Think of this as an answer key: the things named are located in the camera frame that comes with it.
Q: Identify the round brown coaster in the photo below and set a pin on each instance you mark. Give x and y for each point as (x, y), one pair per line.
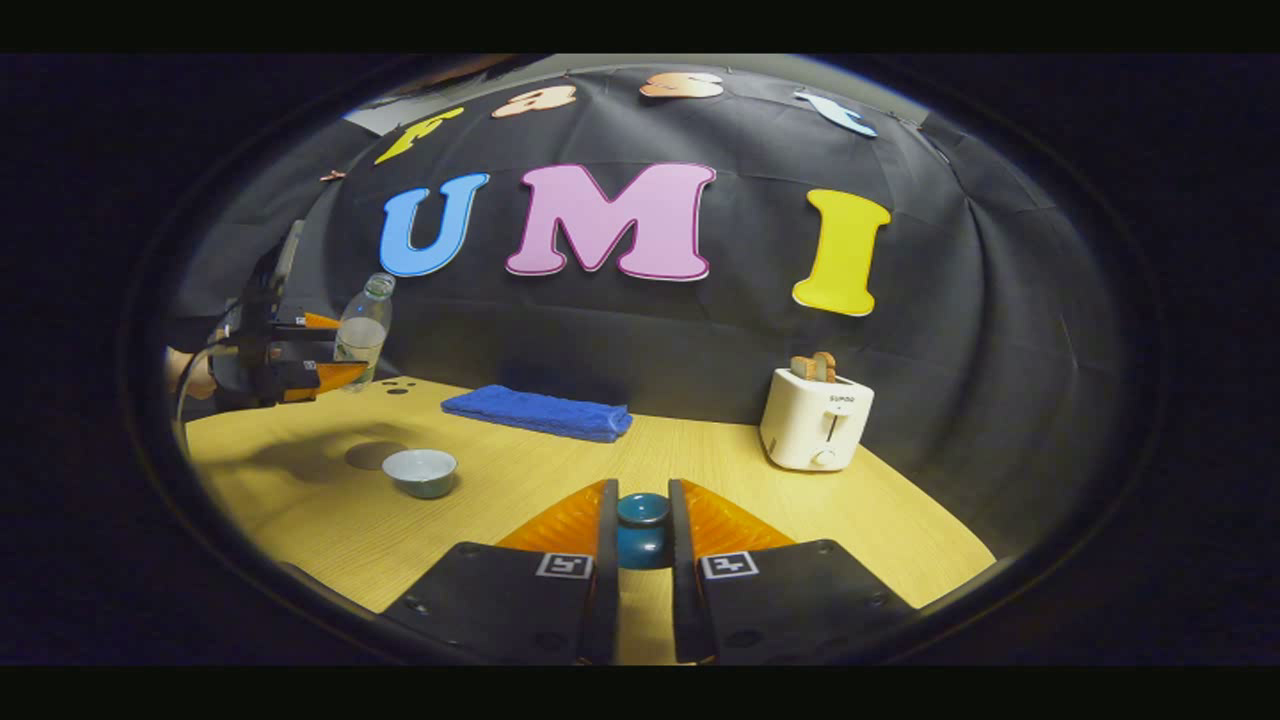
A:
(368, 455)

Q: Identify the blue folded towel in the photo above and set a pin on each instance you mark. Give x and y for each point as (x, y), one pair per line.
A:
(540, 413)

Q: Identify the clear plastic water bottle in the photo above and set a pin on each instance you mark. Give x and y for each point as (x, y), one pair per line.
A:
(362, 335)

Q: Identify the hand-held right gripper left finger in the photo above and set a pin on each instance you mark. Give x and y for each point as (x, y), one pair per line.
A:
(605, 610)

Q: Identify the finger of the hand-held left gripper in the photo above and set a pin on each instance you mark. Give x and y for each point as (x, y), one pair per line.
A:
(325, 376)
(310, 323)

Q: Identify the black backdrop cloth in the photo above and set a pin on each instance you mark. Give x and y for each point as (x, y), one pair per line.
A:
(620, 330)

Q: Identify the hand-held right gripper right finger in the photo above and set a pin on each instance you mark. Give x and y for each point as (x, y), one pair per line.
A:
(685, 610)

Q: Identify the white teacup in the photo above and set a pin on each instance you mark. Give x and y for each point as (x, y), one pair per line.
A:
(421, 472)

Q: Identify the white toaster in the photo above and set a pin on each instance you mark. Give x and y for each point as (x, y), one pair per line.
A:
(812, 425)

